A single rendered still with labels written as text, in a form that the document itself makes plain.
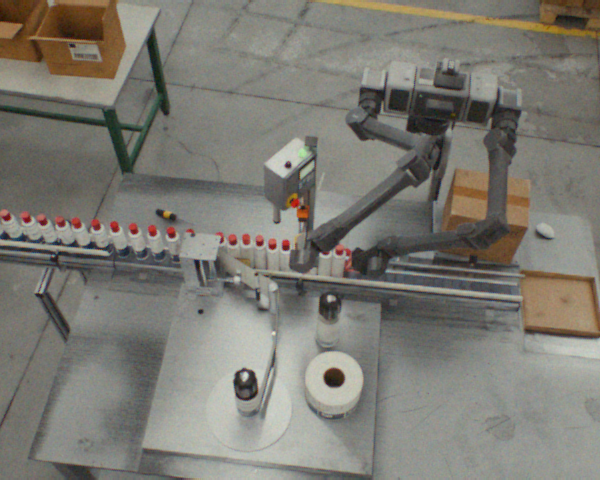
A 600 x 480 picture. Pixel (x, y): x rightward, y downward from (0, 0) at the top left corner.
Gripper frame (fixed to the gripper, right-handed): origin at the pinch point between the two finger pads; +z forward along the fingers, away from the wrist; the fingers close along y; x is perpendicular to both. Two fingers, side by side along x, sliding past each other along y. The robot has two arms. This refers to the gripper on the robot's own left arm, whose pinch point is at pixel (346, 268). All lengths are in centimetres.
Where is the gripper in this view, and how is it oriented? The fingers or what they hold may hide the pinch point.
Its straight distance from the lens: 273.0
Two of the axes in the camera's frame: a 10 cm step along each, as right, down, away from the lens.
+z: -6.3, 3.8, 6.8
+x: 7.7, 4.3, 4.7
